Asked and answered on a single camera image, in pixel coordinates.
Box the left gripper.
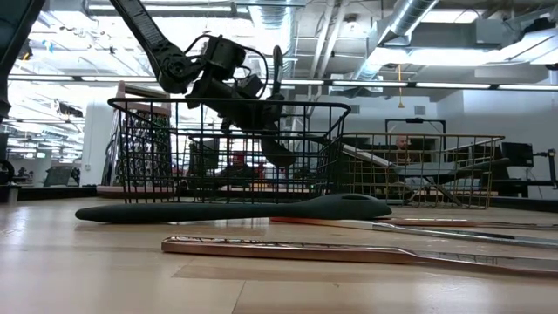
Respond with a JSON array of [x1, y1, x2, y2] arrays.
[[186, 36, 299, 170]]

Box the black utensil with silver band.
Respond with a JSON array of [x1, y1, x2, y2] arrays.
[[271, 44, 287, 104]]

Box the copper cutlery piece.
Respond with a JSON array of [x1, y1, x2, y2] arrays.
[[160, 235, 558, 278]]

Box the orange handled knife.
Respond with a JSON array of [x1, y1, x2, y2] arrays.
[[269, 216, 558, 250]]

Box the person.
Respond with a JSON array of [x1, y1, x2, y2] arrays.
[[394, 134, 414, 165]]

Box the yellow hanging pendant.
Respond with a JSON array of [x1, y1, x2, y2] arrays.
[[395, 64, 405, 110]]

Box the long ceiling light strip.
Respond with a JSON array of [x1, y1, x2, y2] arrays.
[[8, 75, 558, 92]]

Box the small black monitor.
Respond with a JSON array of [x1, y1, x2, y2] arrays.
[[500, 141, 535, 169]]

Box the black wire basket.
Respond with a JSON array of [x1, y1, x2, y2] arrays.
[[106, 96, 352, 205]]

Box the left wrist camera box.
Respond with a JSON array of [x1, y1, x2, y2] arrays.
[[237, 72, 266, 100]]

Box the silver ventilation duct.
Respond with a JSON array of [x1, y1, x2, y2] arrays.
[[348, 0, 441, 83], [248, 0, 302, 79]]

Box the black gantry frame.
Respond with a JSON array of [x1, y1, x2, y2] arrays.
[[384, 117, 447, 152]]

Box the gold wire basket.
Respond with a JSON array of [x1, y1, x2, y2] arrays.
[[339, 132, 507, 209]]

